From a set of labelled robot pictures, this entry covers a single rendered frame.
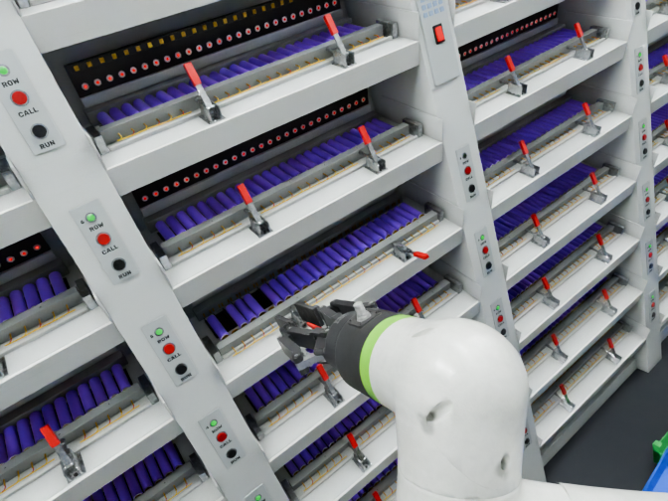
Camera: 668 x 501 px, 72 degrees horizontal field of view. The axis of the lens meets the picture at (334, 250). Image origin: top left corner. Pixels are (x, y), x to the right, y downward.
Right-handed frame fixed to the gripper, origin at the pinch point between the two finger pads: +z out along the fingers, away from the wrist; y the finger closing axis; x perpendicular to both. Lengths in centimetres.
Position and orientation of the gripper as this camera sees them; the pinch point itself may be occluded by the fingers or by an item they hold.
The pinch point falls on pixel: (298, 320)
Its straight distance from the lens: 70.6
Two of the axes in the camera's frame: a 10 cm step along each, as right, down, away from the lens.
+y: -7.8, 4.8, -3.9
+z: -4.6, -0.2, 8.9
